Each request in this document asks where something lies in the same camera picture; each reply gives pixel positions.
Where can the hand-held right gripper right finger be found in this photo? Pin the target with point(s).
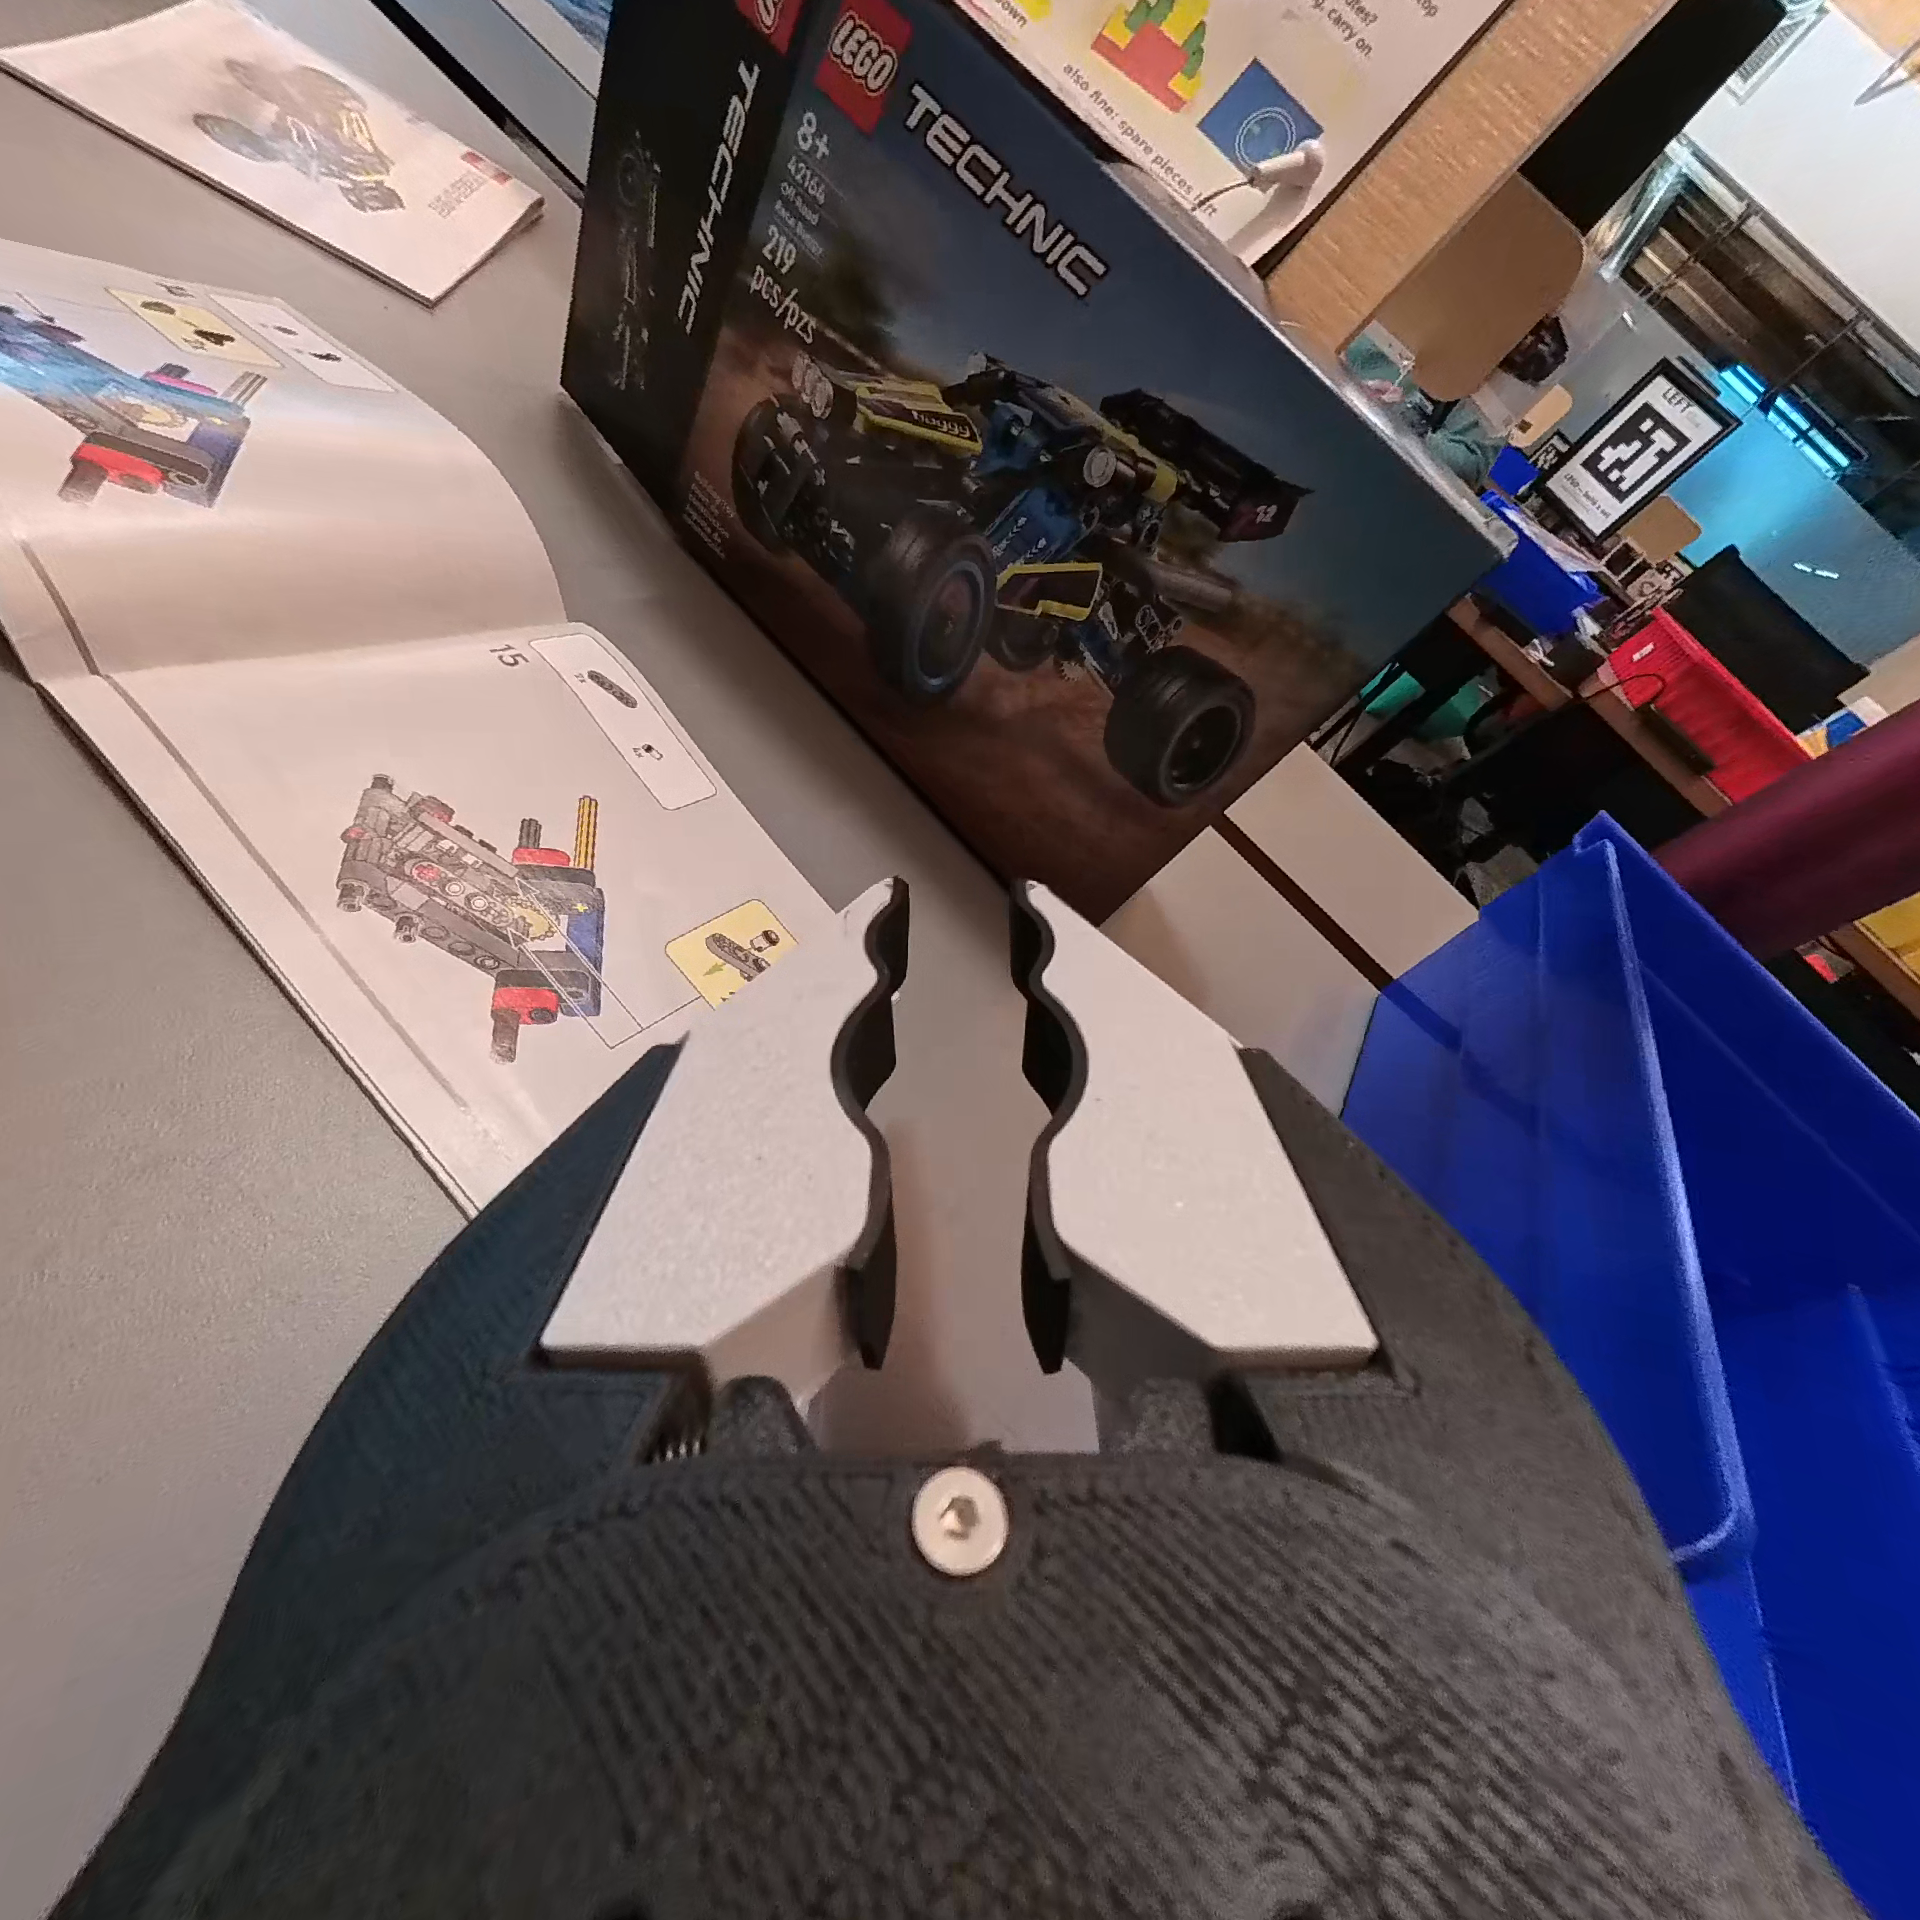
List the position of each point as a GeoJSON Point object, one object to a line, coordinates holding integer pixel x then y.
{"type": "Point", "coordinates": [1185, 1184]}

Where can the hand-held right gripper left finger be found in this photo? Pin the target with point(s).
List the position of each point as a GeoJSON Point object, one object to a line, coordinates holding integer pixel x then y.
{"type": "Point", "coordinates": [720, 1184]}

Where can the lego set box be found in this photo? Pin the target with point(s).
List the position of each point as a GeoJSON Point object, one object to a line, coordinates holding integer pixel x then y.
{"type": "Point", "coordinates": [1049, 494]}

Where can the white desk divider panel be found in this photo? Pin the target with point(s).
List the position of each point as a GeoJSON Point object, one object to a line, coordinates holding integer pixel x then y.
{"type": "Point", "coordinates": [1320, 885]}

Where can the blue storage bin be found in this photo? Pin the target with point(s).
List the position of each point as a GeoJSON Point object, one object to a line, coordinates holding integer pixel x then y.
{"type": "Point", "coordinates": [1723, 1277]}

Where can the open instruction booklet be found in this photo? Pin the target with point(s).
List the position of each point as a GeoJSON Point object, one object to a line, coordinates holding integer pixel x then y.
{"type": "Point", "coordinates": [376, 720]}

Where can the maroon insulated bottle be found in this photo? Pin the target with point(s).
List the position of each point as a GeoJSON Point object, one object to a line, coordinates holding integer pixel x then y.
{"type": "Point", "coordinates": [1800, 840]}

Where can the red storage bin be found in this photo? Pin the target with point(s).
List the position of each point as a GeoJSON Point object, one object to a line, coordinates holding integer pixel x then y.
{"type": "Point", "coordinates": [1711, 697]}

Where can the fiducial tag sign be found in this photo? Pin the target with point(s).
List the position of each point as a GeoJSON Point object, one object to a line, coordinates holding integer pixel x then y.
{"type": "Point", "coordinates": [1642, 441]}

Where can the tan rounded panel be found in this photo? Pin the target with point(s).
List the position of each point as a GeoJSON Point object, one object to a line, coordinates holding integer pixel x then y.
{"type": "Point", "coordinates": [1477, 284]}

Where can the brown partition board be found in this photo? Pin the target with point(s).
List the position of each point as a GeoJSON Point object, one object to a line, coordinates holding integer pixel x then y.
{"type": "Point", "coordinates": [1441, 225]}

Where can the closed instruction booklet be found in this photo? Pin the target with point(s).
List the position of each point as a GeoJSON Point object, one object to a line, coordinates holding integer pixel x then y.
{"type": "Point", "coordinates": [299, 165]}

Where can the white instruction poster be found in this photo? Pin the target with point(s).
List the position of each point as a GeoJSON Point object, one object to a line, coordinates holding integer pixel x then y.
{"type": "Point", "coordinates": [1395, 44]}

